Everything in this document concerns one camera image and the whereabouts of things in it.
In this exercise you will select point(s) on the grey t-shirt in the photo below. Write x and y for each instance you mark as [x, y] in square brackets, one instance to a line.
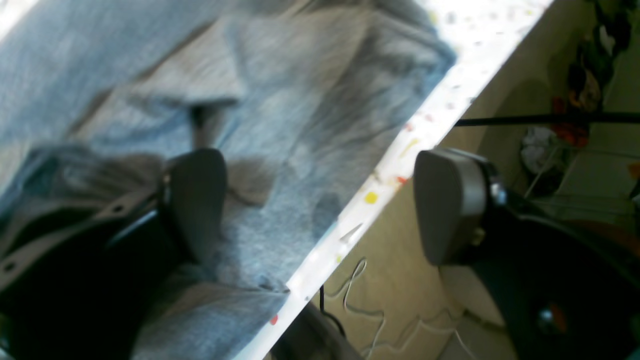
[250, 125]

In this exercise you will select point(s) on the terrazzo pattern tablecloth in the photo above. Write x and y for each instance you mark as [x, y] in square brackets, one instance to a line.
[400, 150]

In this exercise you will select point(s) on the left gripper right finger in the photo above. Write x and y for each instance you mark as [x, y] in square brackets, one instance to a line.
[564, 292]

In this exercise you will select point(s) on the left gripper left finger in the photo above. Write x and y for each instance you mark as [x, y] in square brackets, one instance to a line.
[77, 286]

